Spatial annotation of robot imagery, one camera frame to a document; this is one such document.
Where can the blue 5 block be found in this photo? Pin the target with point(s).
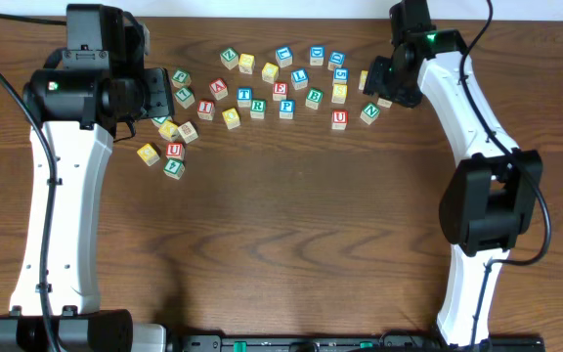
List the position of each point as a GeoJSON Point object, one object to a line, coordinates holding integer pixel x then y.
{"type": "Point", "coordinates": [340, 76]}

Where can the yellow block top left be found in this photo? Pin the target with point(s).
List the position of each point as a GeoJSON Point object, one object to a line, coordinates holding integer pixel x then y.
{"type": "Point", "coordinates": [246, 63]}

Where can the red u block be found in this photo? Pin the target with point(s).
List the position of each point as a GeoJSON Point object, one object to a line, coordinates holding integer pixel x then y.
{"type": "Point", "coordinates": [339, 119]}
{"type": "Point", "coordinates": [175, 151]}

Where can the green R block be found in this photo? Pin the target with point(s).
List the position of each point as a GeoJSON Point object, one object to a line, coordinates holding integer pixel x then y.
{"type": "Point", "coordinates": [258, 109]}

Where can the blue l block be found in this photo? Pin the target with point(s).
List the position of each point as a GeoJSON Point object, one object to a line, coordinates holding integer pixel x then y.
{"type": "Point", "coordinates": [299, 79]}
{"type": "Point", "coordinates": [284, 56]}

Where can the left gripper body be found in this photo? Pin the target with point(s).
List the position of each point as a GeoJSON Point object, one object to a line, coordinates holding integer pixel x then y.
{"type": "Point", "coordinates": [159, 93]}

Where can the green block upper left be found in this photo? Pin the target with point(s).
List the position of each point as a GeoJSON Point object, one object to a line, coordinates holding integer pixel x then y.
{"type": "Point", "coordinates": [181, 78]}

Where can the red U block left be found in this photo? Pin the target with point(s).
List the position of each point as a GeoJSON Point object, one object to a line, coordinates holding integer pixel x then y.
{"type": "Point", "coordinates": [175, 151]}

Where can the yellow block beside V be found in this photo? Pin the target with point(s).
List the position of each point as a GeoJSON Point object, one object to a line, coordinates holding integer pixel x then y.
{"type": "Point", "coordinates": [169, 131]}

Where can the blue P block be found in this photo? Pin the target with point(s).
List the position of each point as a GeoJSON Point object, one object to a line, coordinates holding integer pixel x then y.
{"type": "Point", "coordinates": [287, 108]}

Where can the green Z block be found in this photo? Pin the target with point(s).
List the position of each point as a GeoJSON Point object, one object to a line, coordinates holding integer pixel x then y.
{"type": "Point", "coordinates": [229, 58]}

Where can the red U block right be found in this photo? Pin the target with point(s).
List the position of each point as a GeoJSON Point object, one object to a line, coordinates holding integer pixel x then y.
{"type": "Point", "coordinates": [339, 119]}

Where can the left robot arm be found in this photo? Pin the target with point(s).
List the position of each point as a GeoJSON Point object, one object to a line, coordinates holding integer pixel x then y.
{"type": "Point", "coordinates": [74, 104]}

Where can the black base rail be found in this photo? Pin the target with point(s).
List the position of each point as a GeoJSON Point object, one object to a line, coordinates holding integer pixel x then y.
{"type": "Point", "coordinates": [390, 341]}

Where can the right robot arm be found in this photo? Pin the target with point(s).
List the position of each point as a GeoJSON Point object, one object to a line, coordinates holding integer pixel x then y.
{"type": "Point", "coordinates": [492, 213]}

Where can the green N block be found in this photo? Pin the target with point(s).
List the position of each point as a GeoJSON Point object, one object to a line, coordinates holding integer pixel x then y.
{"type": "Point", "coordinates": [370, 113]}

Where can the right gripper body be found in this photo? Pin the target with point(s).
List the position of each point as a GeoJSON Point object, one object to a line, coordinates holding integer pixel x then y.
{"type": "Point", "coordinates": [376, 76]}

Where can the blue T block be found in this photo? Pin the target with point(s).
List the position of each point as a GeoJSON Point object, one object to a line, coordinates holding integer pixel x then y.
{"type": "Point", "coordinates": [244, 97]}

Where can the yellow block right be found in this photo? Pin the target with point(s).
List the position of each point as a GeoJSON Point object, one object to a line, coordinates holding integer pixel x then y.
{"type": "Point", "coordinates": [363, 80]}

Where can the red A block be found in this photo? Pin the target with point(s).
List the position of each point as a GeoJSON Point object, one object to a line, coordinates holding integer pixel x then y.
{"type": "Point", "coordinates": [219, 89]}

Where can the yellow block centre low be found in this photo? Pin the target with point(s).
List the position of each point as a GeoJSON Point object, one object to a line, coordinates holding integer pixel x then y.
{"type": "Point", "coordinates": [231, 118]}

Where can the green J block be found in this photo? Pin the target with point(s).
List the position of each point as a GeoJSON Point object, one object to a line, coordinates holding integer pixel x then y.
{"type": "Point", "coordinates": [384, 103]}

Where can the green 7 block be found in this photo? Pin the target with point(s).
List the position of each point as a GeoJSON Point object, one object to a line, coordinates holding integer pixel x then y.
{"type": "Point", "coordinates": [185, 97]}

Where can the red E block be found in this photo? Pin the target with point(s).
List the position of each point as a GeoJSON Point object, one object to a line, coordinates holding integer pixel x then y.
{"type": "Point", "coordinates": [280, 90]}

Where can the blue L block top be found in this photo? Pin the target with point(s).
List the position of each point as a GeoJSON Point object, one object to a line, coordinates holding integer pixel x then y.
{"type": "Point", "coordinates": [284, 56]}

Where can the plain wooden picture block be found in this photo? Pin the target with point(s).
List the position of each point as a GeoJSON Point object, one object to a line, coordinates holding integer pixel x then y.
{"type": "Point", "coordinates": [187, 132]}

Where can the green V block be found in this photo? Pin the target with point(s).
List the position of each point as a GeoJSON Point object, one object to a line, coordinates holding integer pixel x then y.
{"type": "Point", "coordinates": [158, 121]}

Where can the red I block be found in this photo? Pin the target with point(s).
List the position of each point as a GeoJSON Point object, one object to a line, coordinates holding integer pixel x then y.
{"type": "Point", "coordinates": [205, 110]}

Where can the yellow block far left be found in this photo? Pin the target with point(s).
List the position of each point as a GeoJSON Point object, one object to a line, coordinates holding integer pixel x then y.
{"type": "Point", "coordinates": [148, 154]}

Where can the yellow block centre top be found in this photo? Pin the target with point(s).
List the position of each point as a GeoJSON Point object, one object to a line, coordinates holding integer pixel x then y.
{"type": "Point", "coordinates": [270, 73]}

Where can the green 4 block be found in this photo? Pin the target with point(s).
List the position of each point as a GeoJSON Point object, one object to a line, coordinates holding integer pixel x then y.
{"type": "Point", "coordinates": [174, 168]}

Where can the yellow S block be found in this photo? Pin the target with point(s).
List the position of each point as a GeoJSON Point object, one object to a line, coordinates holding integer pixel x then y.
{"type": "Point", "coordinates": [339, 93]}

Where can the green B block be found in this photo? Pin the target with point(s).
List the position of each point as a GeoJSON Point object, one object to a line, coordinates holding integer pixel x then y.
{"type": "Point", "coordinates": [314, 98]}

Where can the blue L block middle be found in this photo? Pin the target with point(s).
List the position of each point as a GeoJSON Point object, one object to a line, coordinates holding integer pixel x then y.
{"type": "Point", "coordinates": [299, 79]}

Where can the blue D block tilted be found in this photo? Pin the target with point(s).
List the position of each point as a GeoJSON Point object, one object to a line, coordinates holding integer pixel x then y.
{"type": "Point", "coordinates": [336, 60]}

